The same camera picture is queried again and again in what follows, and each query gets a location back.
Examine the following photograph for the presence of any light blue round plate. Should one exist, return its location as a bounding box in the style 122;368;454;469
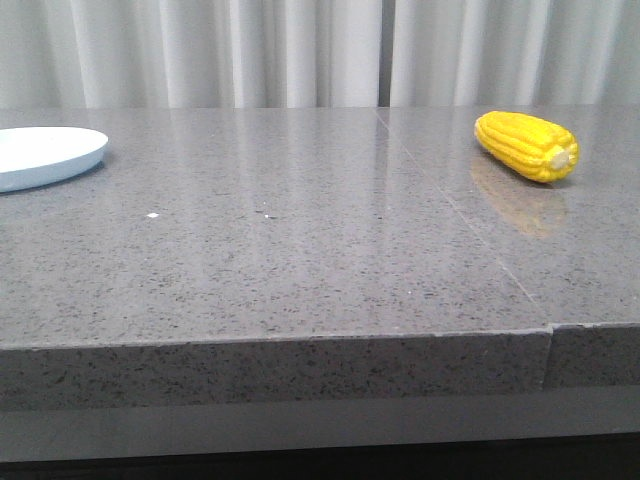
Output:
1;126;108;193

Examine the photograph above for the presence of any yellow plastic corn cob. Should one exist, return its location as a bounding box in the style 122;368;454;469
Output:
474;111;579;183

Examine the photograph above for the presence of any white curtain left panel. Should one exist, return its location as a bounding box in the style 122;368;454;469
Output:
1;1;384;108

